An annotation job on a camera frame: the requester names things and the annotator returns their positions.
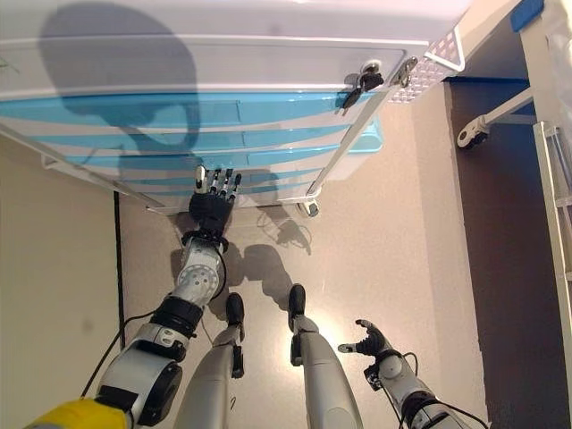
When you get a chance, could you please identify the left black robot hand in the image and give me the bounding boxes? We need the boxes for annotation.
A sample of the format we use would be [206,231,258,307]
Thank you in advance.
[187,164,243,239]

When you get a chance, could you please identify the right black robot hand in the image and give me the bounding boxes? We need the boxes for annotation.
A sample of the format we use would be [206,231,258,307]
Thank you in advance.
[338,318,394,358]

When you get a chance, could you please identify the yellow shoulder padding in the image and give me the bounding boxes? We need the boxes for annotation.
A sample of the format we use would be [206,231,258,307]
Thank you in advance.
[24,397,134,429]

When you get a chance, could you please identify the right grey robot leg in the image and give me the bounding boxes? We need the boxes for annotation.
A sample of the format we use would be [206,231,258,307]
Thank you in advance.
[289,312,366,429]

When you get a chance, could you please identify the grey robot leg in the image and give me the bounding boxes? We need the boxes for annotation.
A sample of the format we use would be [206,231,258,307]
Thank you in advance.
[289,312,366,429]
[173,321,247,429]

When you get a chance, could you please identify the right black robot foot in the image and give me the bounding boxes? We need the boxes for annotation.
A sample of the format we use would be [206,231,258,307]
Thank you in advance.
[287,283,307,332]

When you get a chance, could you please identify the black robot foot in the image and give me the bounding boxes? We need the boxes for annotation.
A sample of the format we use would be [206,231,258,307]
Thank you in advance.
[287,283,307,332]
[224,292,246,334]

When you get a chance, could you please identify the left black robot foot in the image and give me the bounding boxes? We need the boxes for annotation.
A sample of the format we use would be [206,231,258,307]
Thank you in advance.
[224,292,246,334]

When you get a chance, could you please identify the left grey robot leg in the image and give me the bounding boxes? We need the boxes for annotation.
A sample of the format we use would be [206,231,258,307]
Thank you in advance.
[173,321,247,429]

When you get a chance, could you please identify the white medical cart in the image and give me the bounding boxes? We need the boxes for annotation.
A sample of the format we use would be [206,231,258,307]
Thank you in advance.
[0,0,475,220]

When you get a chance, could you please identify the black cart keys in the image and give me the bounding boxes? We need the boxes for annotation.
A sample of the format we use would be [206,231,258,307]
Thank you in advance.
[341,60,385,111]

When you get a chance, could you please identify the bed caster wheel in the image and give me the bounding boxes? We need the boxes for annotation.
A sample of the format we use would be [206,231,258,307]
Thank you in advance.
[456,116,491,149]

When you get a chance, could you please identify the silver cart latch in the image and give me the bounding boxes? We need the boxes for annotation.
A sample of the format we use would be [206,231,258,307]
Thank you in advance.
[395,55,419,88]

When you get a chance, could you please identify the white perforated basket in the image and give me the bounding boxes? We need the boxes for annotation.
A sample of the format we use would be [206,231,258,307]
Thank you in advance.
[386,26,466,106]

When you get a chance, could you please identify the white bed mattress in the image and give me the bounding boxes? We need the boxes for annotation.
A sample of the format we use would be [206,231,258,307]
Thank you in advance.
[545,0,572,126]

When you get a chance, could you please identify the blue bed corner bumper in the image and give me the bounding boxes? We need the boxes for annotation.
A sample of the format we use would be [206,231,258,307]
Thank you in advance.
[511,0,545,32]

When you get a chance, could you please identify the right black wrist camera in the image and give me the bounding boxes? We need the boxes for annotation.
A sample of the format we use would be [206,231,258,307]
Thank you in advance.
[364,364,384,393]

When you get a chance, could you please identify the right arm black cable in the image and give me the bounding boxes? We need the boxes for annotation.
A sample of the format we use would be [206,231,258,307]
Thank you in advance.
[388,351,489,428]

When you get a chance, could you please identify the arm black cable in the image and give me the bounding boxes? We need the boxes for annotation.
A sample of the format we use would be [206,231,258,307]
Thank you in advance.
[80,307,157,399]
[388,351,489,428]

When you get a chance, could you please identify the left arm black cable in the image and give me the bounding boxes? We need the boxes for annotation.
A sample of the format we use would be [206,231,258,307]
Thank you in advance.
[80,307,157,399]

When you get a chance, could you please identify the white bed side rail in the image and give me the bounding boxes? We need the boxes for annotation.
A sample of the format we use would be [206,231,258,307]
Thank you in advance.
[534,121,572,390]

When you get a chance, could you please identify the white hospital bed frame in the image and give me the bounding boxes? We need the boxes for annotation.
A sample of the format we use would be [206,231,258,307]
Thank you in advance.
[455,0,572,390]

